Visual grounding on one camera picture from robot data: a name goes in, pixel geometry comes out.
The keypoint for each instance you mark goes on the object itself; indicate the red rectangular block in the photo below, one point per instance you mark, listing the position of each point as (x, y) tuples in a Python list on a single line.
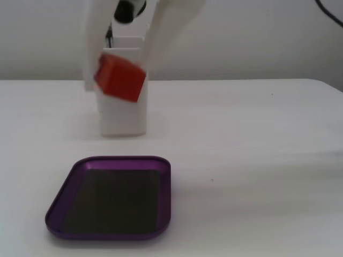
[(120, 79)]

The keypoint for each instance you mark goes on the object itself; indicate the black ballpoint pen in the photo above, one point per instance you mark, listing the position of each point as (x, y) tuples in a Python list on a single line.
[(109, 36)]

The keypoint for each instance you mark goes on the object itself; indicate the purple metal tray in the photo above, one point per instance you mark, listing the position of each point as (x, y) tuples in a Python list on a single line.
[(80, 192)]

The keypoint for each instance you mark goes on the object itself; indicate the white plastic pen holder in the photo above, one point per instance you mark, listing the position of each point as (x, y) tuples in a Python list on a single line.
[(123, 117)]

